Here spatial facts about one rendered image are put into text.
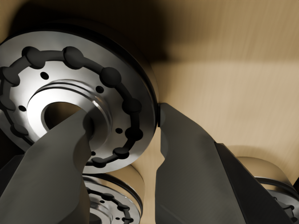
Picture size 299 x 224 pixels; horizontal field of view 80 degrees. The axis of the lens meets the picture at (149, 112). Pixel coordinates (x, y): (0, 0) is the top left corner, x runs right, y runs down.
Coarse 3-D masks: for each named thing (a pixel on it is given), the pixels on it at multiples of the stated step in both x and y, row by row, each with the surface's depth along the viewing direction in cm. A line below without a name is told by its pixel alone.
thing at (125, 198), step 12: (84, 180) 14; (96, 180) 14; (96, 192) 15; (108, 192) 15; (120, 192) 15; (108, 204) 16; (120, 204) 16; (132, 204) 16; (120, 216) 17; (132, 216) 17
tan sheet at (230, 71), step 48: (0, 0) 10; (48, 0) 10; (96, 0) 10; (144, 0) 10; (192, 0) 10; (240, 0) 10; (288, 0) 10; (144, 48) 11; (192, 48) 11; (240, 48) 11; (288, 48) 11; (192, 96) 13; (240, 96) 13; (288, 96) 13; (240, 144) 15; (288, 144) 15
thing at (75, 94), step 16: (32, 96) 10; (48, 96) 9; (64, 96) 9; (80, 96) 9; (96, 96) 10; (32, 112) 10; (96, 112) 10; (32, 128) 11; (48, 128) 11; (96, 128) 10; (96, 144) 11
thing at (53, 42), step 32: (32, 32) 8; (64, 32) 8; (0, 64) 9; (32, 64) 9; (64, 64) 9; (96, 64) 9; (128, 64) 9; (0, 96) 11; (128, 96) 10; (128, 128) 11; (96, 160) 13; (128, 160) 13
